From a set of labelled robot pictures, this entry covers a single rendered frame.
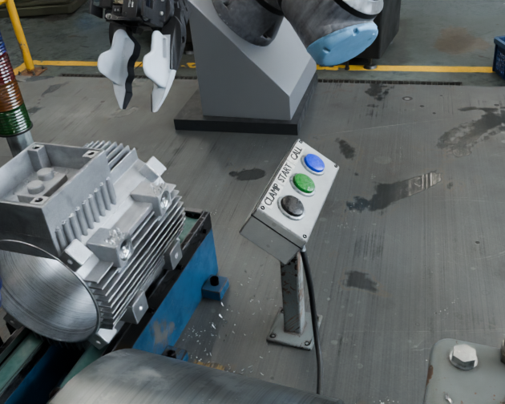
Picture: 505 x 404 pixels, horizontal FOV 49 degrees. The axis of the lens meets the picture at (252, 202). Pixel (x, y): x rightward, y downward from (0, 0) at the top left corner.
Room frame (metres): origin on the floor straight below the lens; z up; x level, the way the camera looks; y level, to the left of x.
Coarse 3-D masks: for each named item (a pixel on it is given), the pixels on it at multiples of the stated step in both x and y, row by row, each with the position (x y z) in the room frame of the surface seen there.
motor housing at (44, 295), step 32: (128, 160) 0.63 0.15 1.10; (128, 192) 0.59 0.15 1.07; (96, 224) 0.53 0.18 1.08; (128, 224) 0.54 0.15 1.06; (160, 224) 0.57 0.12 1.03; (0, 256) 0.54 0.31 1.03; (32, 256) 0.58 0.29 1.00; (160, 256) 0.57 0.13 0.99; (32, 288) 0.55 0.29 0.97; (64, 288) 0.57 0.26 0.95; (96, 288) 0.46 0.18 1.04; (128, 288) 0.49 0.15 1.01; (32, 320) 0.51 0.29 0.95; (64, 320) 0.51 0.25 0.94; (96, 320) 0.50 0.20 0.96
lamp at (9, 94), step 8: (16, 80) 0.91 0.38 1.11; (0, 88) 0.88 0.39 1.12; (8, 88) 0.89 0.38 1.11; (16, 88) 0.90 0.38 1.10; (0, 96) 0.88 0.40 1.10; (8, 96) 0.88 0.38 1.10; (16, 96) 0.90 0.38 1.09; (0, 104) 0.88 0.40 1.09; (8, 104) 0.88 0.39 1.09; (16, 104) 0.89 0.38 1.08
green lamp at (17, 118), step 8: (24, 104) 0.91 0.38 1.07; (0, 112) 0.88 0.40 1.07; (8, 112) 0.88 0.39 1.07; (16, 112) 0.89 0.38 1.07; (24, 112) 0.90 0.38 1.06; (0, 120) 0.88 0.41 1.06; (8, 120) 0.88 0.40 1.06; (16, 120) 0.88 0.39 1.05; (24, 120) 0.90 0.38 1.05; (0, 128) 0.88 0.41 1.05; (8, 128) 0.88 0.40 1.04; (16, 128) 0.88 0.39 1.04; (24, 128) 0.89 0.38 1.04
